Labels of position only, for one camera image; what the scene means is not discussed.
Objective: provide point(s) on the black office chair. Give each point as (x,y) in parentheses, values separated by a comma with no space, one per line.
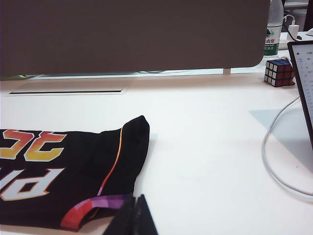
(308,17)

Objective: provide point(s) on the brown desk divider panel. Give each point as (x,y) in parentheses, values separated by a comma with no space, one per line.
(122,36)

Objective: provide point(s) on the Rubik's cube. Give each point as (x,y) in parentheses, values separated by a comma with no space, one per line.
(281,73)

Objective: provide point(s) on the white charger plug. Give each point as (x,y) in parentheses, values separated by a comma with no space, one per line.
(294,30)

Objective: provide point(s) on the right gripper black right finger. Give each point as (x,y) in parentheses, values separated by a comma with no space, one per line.
(144,218)

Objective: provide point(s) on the white power strip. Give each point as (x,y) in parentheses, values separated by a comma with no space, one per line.
(283,44)

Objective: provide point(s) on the green item behind divider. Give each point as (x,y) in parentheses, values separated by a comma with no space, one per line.
(21,76)

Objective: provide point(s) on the clear water bottle green label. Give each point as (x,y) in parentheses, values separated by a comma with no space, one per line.
(271,41)

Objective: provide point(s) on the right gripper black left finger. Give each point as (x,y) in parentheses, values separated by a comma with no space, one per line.
(122,218)

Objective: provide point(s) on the black basketball jersey number 35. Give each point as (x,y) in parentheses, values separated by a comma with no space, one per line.
(73,159)

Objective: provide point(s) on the tablet screen with dark frame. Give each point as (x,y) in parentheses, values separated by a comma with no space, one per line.
(305,73)

